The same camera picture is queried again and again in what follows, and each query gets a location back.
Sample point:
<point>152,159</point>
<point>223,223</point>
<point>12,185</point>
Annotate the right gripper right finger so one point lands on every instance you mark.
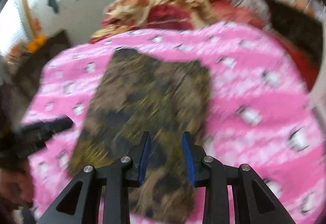
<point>252,200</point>

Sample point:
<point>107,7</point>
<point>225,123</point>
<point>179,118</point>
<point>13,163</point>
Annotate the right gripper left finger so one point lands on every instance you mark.
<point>105,187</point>

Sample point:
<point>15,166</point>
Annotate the floral brown navy garment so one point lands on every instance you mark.
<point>139,93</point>

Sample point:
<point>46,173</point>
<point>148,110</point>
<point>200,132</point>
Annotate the left hand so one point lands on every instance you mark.
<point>17,187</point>

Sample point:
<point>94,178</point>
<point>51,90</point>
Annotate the dark wooden side table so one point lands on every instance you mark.
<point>19,88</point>

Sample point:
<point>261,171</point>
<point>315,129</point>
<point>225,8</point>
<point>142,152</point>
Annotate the pink penguin blanket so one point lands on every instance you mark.
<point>258,111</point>

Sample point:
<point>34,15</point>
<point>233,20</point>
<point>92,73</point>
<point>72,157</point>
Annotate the orange basin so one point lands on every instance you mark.
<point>36,43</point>

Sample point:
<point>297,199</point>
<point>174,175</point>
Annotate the red gold quilt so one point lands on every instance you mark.
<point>129,15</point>

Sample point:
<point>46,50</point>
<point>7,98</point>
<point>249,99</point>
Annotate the dark wooden headboard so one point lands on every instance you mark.
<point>303,31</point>

